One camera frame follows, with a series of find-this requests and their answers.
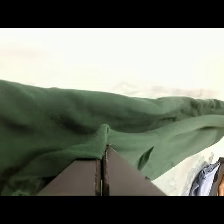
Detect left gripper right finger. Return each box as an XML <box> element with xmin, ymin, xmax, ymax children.
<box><xmin>101</xmin><ymin>144</ymin><xmax>167</xmax><ymax>197</ymax></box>

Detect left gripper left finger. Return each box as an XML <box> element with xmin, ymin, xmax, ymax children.
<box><xmin>37</xmin><ymin>158</ymin><xmax>102</xmax><ymax>197</ymax></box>

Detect dark green garment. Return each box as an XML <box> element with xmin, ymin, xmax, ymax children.
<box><xmin>0</xmin><ymin>79</ymin><xmax>224</xmax><ymax>197</ymax></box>

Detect blue garment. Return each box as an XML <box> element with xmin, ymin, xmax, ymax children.
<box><xmin>188</xmin><ymin>159</ymin><xmax>222</xmax><ymax>197</ymax></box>

